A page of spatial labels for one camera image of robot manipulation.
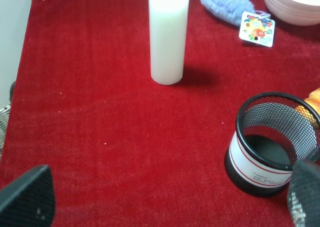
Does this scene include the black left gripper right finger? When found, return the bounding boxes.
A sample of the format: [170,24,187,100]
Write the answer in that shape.
[287,160,320,227]

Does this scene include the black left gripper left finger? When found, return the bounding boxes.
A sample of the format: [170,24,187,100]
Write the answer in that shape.
[0,165,56,227]

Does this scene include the black mesh pen holder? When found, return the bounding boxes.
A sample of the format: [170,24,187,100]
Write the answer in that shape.
[224,92,320,197]

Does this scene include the croissant bread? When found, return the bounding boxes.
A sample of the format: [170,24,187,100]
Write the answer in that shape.
[295,88,320,128]

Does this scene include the red velvet tablecloth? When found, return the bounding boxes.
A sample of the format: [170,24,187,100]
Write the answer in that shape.
[0,0,320,227]

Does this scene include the colourful paper tag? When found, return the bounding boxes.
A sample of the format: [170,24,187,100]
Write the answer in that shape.
[239,11,276,48]

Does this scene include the pink ribbed bowl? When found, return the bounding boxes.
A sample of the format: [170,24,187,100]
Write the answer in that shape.
[264,0,320,26]

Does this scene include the blue fluffy plush toy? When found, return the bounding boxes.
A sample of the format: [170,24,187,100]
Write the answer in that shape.
[200,0,255,27]

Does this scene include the tall white candle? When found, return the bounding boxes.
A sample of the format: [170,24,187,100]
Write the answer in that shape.
[148,0,190,85]

